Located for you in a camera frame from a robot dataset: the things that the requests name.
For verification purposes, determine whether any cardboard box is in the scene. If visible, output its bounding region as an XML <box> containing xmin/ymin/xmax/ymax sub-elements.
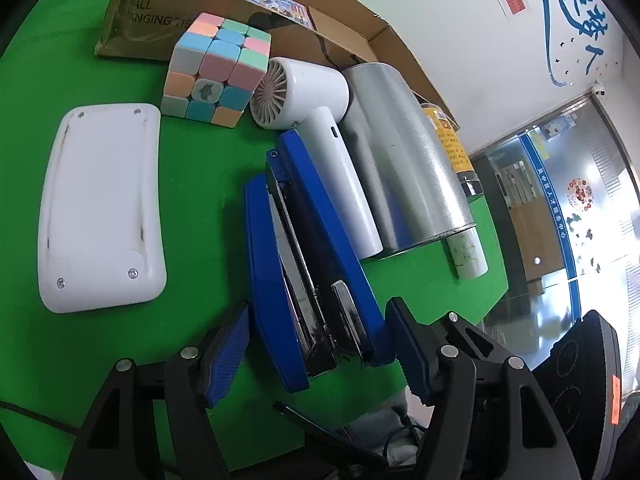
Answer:
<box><xmin>96</xmin><ymin>0</ymin><xmax>446</xmax><ymax>107</ymax></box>

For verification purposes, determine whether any white plastic tray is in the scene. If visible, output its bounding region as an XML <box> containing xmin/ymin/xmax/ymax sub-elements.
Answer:
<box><xmin>37</xmin><ymin>103</ymin><xmax>167</xmax><ymax>314</ymax></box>

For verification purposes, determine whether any blue stapler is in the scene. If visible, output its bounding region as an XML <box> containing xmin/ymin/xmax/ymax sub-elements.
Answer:
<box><xmin>244</xmin><ymin>130</ymin><xmax>395</xmax><ymax>392</ymax></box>

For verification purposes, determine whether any silver cylinder can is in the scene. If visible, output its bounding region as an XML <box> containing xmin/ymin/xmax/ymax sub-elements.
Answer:
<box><xmin>338</xmin><ymin>63</ymin><xmax>475</xmax><ymax>256</ymax></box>

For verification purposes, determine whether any pastel rubiks cube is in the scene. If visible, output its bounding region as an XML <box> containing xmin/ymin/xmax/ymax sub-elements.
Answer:
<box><xmin>160</xmin><ymin>13</ymin><xmax>271</xmax><ymax>128</ymax></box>

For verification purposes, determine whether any white hair dryer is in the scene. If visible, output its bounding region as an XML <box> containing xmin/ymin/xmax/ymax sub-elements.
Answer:
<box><xmin>250</xmin><ymin>56</ymin><xmax>383</xmax><ymax>260</ymax></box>

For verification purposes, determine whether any yellow black tube can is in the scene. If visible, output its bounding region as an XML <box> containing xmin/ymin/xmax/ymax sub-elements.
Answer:
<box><xmin>418</xmin><ymin>102</ymin><xmax>490</xmax><ymax>280</ymax></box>

